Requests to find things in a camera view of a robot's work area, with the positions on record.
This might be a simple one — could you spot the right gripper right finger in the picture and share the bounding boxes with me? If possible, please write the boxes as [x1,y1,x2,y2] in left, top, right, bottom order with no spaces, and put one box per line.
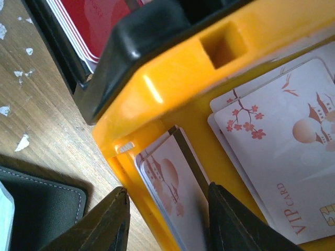
[208,182,302,250]

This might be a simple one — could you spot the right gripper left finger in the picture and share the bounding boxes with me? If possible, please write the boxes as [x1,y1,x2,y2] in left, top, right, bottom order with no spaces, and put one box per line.
[41,186,130,250]

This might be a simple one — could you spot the black leather card holder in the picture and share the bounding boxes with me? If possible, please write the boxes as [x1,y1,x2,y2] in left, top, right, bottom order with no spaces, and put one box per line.
[1,167,87,250]

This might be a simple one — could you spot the white VIP card stack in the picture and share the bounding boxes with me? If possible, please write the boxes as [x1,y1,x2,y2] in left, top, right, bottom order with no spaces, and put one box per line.
[207,58,335,245]

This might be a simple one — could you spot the left black card bin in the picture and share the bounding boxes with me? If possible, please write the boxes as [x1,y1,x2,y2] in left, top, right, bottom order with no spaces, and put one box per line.
[23,1,247,125]

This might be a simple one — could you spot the orange card bin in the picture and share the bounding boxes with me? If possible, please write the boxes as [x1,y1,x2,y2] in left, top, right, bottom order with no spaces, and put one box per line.
[92,1,334,250]

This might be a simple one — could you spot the red card stack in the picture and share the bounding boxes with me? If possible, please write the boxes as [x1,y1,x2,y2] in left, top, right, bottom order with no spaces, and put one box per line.
[47,0,149,73]

